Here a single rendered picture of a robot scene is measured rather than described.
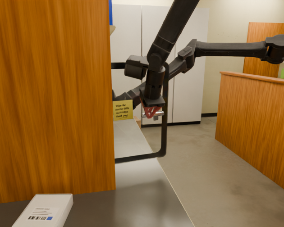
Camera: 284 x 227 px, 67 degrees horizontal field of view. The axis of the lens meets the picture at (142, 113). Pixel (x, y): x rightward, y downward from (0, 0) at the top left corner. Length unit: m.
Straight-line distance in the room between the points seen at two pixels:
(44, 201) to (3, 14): 0.55
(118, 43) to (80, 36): 3.22
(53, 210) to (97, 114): 0.31
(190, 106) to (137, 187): 3.63
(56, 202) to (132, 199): 0.24
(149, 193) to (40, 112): 0.46
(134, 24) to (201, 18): 1.22
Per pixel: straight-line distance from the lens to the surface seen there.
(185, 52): 1.03
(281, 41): 1.11
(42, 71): 0.71
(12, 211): 0.85
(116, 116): 0.82
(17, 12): 0.73
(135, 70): 0.69
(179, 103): 4.27
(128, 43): 3.92
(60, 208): 0.74
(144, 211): 0.75
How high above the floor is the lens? 1.42
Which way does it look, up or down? 16 degrees down
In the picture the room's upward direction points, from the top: straight up
